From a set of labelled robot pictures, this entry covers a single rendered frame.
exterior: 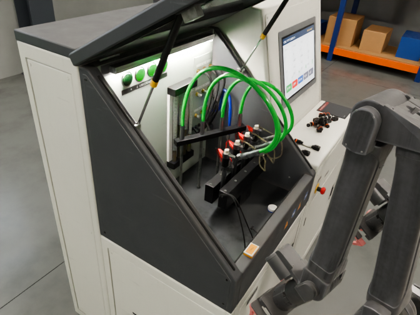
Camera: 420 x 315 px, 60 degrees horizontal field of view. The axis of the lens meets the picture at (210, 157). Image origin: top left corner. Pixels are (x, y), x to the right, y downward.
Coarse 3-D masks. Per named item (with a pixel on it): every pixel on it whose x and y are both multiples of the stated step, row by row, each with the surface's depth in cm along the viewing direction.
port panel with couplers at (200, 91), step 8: (200, 56) 147; (208, 56) 152; (200, 64) 149; (208, 64) 155; (208, 72) 157; (200, 80) 154; (208, 80) 159; (200, 88) 156; (208, 88) 160; (200, 96) 154; (200, 104) 161; (192, 112) 158; (200, 112) 163; (192, 120) 160; (200, 120) 166
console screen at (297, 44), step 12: (300, 24) 172; (312, 24) 185; (288, 36) 162; (300, 36) 174; (312, 36) 187; (288, 48) 164; (300, 48) 176; (312, 48) 190; (288, 60) 166; (300, 60) 178; (312, 60) 192; (288, 72) 168; (300, 72) 180; (312, 72) 195; (288, 84) 170; (300, 84) 182; (312, 84) 198; (288, 96) 172
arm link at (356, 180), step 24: (360, 120) 52; (360, 144) 53; (384, 144) 55; (360, 168) 58; (336, 192) 63; (360, 192) 59; (336, 216) 65; (360, 216) 63; (336, 240) 66; (312, 264) 72; (336, 264) 68
